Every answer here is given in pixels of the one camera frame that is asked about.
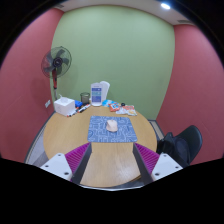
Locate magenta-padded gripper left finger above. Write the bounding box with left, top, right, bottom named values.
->
left=40, top=142, right=93, bottom=186

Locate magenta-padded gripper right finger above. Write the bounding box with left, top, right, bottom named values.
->
left=132, top=142, right=184, bottom=186

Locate beige computer mouse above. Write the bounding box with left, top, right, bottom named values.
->
left=105, top=119, right=119, bottom=133

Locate blue patterned mouse pad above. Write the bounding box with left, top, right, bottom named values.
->
left=87, top=115, right=139, bottom=144

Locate black backpack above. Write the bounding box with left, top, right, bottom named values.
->
left=156, top=132, right=189, bottom=166

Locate black office chair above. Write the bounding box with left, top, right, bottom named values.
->
left=156, top=124, right=204, bottom=168

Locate red-capped whiteboard marker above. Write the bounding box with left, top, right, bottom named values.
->
left=66, top=108, right=80, bottom=118

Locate white tissue box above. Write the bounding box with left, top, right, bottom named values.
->
left=53, top=94, right=76, bottom=117

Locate black whiteboard marker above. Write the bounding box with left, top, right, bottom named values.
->
left=77, top=103, right=91, bottom=114

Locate white and orange snack packet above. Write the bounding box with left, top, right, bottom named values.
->
left=115, top=104, right=138, bottom=117

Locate dark mesh pen cup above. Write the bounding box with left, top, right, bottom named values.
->
left=80, top=92, right=91, bottom=104

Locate blue-printed acrylic sign stand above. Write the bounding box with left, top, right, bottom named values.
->
left=90, top=82, right=103, bottom=107

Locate blank white acrylic stand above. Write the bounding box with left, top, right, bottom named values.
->
left=99, top=80, right=111, bottom=101

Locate black standing fan, red pole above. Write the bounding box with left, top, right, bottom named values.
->
left=41, top=46, right=73, bottom=101

